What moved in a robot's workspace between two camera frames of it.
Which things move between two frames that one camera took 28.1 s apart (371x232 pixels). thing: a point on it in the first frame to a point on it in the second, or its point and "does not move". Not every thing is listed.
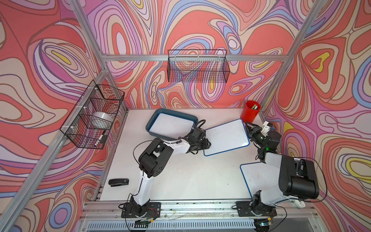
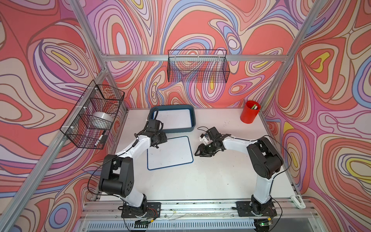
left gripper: [206, 144] to [163, 137]
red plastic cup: [249, 111] does not move
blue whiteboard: [226, 137] to [174, 118]
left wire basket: [91, 124] does not move
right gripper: [252, 130] to [203, 151]
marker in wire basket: [103, 134] does not move
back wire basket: [210, 65] does not move
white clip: [299, 204] does not move
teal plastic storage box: [158, 111] to [176, 108]
